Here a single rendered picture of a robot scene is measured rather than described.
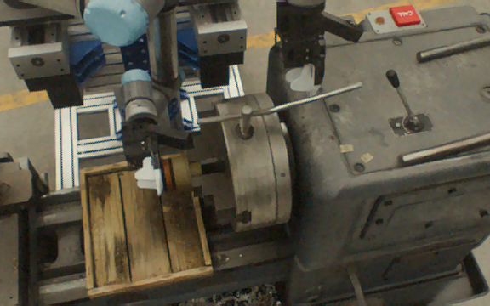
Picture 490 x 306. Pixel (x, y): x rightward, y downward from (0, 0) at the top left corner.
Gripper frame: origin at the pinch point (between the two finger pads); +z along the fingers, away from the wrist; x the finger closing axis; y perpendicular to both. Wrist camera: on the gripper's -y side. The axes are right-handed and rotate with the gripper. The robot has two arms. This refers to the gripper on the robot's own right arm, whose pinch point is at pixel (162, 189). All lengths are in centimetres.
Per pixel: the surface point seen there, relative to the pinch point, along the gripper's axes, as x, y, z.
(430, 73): 17, -64, -7
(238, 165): 13.1, -16.7, 5.4
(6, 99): -108, 72, -132
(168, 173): 3.4, -2.2, -1.6
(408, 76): 17, -59, -7
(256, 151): 14.2, -20.9, 3.5
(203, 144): 6.4, -11.0, -5.8
